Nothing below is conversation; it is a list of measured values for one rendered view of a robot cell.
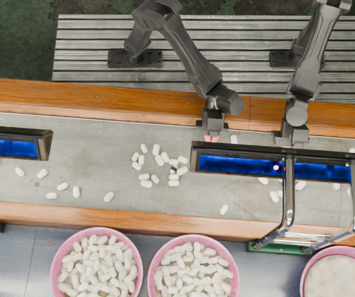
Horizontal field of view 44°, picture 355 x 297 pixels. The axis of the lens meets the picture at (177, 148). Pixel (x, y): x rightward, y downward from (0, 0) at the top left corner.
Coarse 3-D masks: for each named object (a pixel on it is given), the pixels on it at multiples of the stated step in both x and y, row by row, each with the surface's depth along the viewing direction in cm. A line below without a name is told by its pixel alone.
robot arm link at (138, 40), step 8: (152, 0) 121; (144, 8) 120; (152, 8) 121; (160, 8) 122; (136, 24) 130; (136, 32) 135; (144, 32) 130; (128, 40) 143; (136, 40) 140; (144, 40) 138; (136, 48) 143; (144, 48) 147; (136, 56) 148
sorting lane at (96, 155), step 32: (64, 128) 143; (96, 128) 144; (128, 128) 144; (160, 128) 144; (192, 128) 144; (0, 160) 139; (32, 160) 140; (64, 160) 140; (96, 160) 140; (128, 160) 140; (0, 192) 136; (32, 192) 136; (64, 192) 136; (96, 192) 136; (128, 192) 137; (160, 192) 137; (192, 192) 137; (224, 192) 137; (256, 192) 137; (320, 192) 138; (320, 224) 134
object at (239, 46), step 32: (64, 32) 164; (96, 32) 164; (128, 32) 165; (192, 32) 165; (224, 32) 166; (256, 32) 166; (288, 32) 166; (352, 32) 167; (64, 64) 160; (96, 64) 160; (224, 64) 161; (256, 64) 161; (352, 64) 162; (256, 96) 157; (288, 96) 157; (320, 96) 157; (352, 96) 157
